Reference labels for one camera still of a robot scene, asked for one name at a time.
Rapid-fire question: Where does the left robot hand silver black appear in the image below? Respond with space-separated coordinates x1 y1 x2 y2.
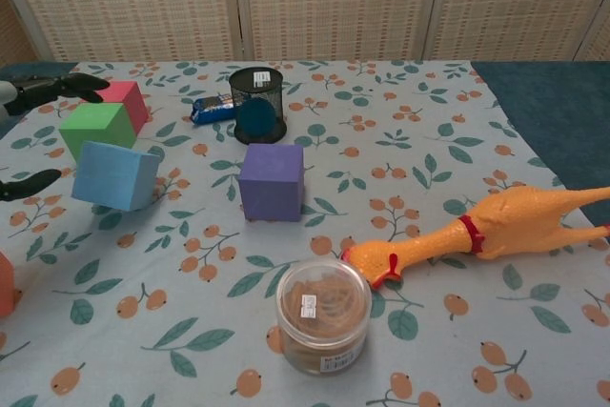
0 71 112 203

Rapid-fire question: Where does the floral tablecloth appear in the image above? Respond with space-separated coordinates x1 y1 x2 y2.
0 59 610 407

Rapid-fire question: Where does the light blue foam cube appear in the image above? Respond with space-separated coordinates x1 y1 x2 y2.
71 140 161 213

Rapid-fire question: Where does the brown woven screen panel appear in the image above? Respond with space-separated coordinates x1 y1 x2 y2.
0 0 40 68

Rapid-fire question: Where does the beige woven screen panel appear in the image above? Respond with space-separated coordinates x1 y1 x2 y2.
422 0 610 63
570 0 610 63
233 0 447 63
0 0 237 64

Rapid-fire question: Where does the green foam cube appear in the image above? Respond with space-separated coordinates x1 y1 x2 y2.
58 102 139 166

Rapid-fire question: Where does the blue snack packet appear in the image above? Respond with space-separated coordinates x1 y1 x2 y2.
190 91 238 127

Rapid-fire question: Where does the yellow rubber chicken toy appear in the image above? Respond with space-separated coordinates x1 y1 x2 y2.
339 186 610 291

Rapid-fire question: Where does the black mesh pen holder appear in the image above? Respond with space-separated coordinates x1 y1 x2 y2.
228 67 289 146

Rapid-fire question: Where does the red foam cube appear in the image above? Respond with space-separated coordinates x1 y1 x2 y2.
92 80 150 137

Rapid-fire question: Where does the purple foam cube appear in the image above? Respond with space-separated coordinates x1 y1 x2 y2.
237 143 306 224

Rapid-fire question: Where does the clear jar of rubber bands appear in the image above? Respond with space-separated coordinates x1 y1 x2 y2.
275 257 374 378

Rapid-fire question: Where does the orange foam cube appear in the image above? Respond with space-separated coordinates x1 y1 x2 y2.
0 250 17 320

